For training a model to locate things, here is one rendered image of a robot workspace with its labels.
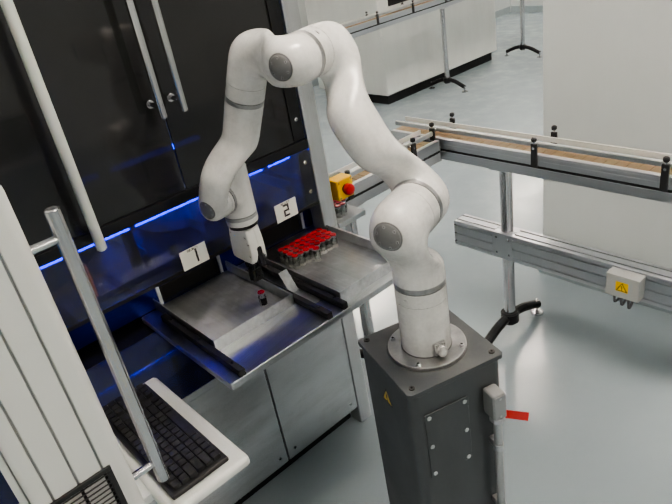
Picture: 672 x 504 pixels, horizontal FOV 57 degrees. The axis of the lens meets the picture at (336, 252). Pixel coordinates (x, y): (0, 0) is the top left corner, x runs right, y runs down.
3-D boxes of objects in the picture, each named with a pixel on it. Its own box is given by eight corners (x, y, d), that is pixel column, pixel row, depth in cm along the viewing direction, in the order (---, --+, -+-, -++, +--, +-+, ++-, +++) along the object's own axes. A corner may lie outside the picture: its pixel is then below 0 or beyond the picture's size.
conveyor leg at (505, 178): (495, 323, 281) (488, 166, 245) (507, 314, 286) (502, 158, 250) (513, 330, 275) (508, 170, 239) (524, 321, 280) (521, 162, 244)
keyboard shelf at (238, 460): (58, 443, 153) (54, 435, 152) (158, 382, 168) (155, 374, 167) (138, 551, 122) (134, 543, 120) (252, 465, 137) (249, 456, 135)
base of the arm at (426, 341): (483, 351, 145) (479, 284, 136) (413, 382, 139) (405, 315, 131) (438, 314, 161) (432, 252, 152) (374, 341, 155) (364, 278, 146)
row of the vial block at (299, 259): (292, 268, 190) (289, 255, 188) (335, 244, 200) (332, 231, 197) (297, 270, 188) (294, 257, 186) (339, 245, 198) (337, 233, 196)
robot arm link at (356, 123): (395, 254, 134) (425, 220, 146) (439, 236, 126) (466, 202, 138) (265, 52, 126) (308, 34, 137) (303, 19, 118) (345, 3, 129)
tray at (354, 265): (268, 268, 193) (266, 258, 191) (329, 234, 207) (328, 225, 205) (341, 303, 169) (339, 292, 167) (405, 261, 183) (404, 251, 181)
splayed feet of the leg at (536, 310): (470, 360, 273) (468, 335, 267) (533, 307, 300) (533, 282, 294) (485, 367, 268) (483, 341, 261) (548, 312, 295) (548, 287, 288)
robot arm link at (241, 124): (229, 120, 131) (219, 231, 150) (272, 97, 143) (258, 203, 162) (196, 104, 134) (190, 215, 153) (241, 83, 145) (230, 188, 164)
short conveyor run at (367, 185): (322, 228, 221) (314, 187, 213) (295, 218, 231) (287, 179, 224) (444, 161, 257) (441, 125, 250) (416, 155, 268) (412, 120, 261)
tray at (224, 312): (155, 309, 182) (152, 299, 181) (228, 270, 196) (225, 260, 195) (217, 351, 159) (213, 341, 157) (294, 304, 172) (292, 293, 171)
